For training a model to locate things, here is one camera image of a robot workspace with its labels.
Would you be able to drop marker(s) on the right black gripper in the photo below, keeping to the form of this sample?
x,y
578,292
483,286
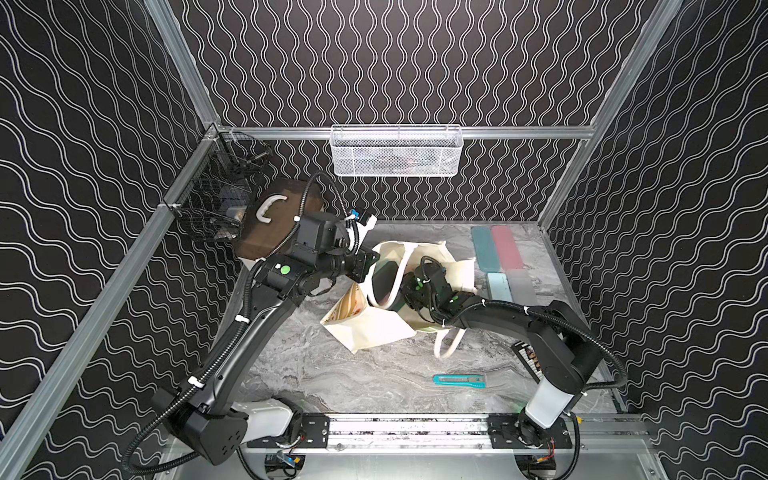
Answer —
x,y
408,281

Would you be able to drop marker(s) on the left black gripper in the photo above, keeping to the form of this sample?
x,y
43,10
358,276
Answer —
x,y
365,262

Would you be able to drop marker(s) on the cream canvas tote bag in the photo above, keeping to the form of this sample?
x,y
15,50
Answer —
x,y
374,313

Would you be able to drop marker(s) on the teal translucent pencil case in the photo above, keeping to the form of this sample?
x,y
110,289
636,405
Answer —
x,y
485,250

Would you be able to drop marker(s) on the pink pencil case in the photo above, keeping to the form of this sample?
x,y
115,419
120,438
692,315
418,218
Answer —
x,y
507,250

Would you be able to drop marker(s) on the translucent clear pencil case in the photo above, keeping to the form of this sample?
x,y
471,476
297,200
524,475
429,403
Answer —
x,y
521,287

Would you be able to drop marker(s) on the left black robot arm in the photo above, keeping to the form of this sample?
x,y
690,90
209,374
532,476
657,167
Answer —
x,y
202,413

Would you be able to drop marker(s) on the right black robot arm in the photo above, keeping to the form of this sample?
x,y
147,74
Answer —
x,y
572,360

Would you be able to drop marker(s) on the dark grey book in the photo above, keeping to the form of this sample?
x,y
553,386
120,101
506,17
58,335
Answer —
x,y
383,280

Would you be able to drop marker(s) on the brown lidded storage box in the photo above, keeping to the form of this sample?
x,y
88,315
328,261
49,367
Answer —
x,y
269,219

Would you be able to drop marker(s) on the teal utility knife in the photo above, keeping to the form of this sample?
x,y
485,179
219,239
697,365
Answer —
x,y
470,381

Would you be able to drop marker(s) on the black card with brown items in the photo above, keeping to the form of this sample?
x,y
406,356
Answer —
x,y
528,358

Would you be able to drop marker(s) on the white wire mesh basket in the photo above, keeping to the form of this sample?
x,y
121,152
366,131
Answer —
x,y
396,150

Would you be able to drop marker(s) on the black wire basket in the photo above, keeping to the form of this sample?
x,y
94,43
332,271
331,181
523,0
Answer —
x,y
213,207

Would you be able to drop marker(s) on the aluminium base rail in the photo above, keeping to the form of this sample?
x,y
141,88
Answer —
x,y
464,434

